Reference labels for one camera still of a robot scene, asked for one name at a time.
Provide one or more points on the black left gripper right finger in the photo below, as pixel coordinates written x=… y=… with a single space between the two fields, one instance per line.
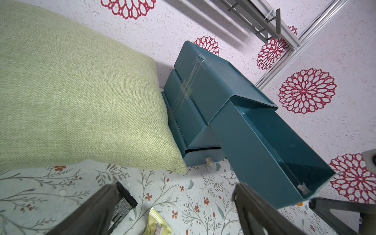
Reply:
x=258 y=217

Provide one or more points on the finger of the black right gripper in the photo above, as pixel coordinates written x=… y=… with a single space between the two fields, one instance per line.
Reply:
x=332 y=212

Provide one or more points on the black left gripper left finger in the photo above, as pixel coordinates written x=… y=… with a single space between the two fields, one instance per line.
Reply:
x=92 y=217

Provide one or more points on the black cookie packet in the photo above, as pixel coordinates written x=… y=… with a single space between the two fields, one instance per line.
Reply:
x=125 y=203

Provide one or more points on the teal top drawer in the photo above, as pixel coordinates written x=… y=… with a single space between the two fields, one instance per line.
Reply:
x=267 y=154

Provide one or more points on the yellow-green cookie packet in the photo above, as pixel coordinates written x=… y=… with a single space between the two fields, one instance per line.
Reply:
x=156 y=225

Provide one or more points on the teal drawer cabinet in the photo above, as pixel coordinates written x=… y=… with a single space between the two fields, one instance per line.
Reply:
x=204 y=94

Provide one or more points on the green cushion pillow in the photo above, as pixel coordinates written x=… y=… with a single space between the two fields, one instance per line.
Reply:
x=69 y=94

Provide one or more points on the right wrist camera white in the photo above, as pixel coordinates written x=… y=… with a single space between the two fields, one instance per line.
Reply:
x=369 y=158

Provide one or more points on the grey wall shelf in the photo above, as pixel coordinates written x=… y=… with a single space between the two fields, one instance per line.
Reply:
x=260 y=18

